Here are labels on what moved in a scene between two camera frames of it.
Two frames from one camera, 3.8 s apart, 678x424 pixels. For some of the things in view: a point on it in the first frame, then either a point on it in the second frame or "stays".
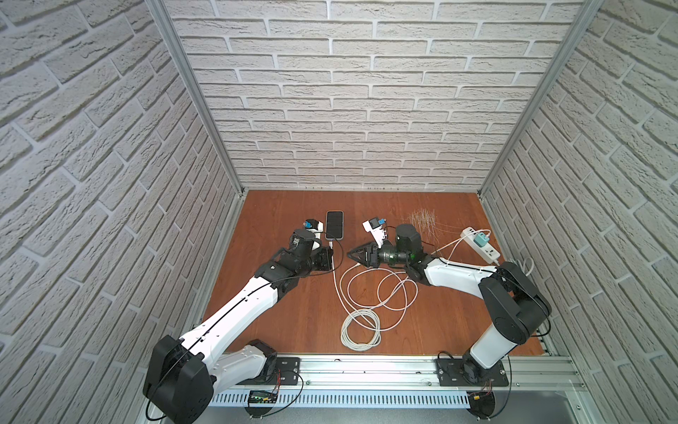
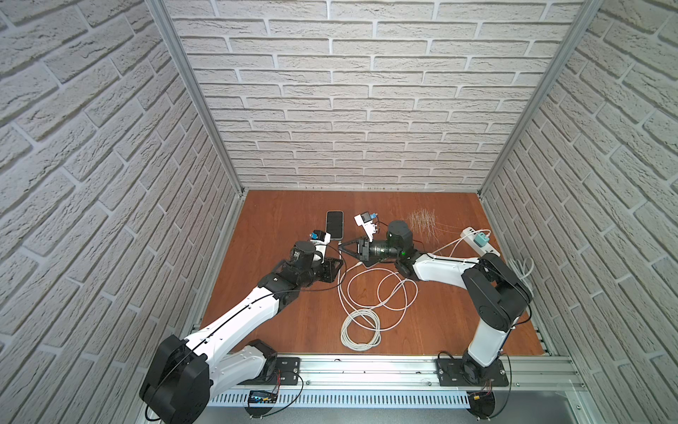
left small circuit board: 262,397 stays
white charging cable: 397,271 -> 413,280
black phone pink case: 334,224 stays
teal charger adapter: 480,239 stays
